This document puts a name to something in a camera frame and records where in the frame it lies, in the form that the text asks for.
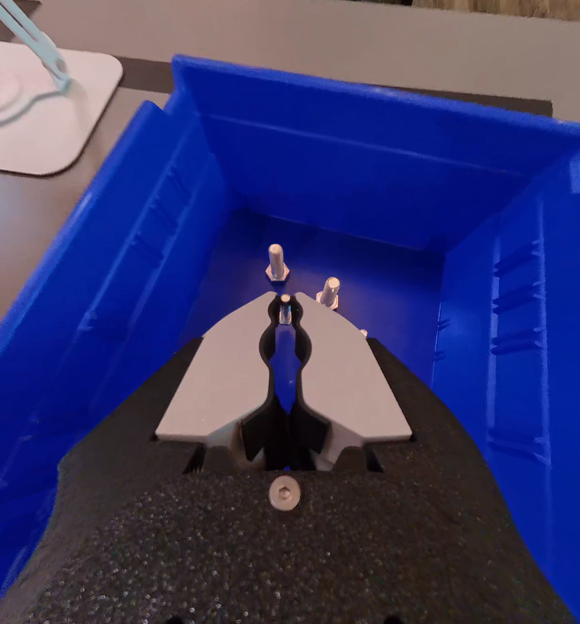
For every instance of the blue plastic bin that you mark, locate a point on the blue plastic bin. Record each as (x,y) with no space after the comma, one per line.
(343,170)

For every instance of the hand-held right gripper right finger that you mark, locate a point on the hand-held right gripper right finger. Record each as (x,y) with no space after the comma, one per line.
(353,385)

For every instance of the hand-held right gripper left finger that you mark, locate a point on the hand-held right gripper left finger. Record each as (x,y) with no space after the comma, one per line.
(212,385)

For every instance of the thin long steel bolt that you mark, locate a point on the thin long steel bolt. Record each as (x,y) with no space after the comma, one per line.
(285,312)

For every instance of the large steel bolt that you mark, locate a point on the large steel bolt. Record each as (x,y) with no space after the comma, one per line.
(330,290)
(275,258)

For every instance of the white document stand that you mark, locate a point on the white document stand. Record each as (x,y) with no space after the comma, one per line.
(75,122)

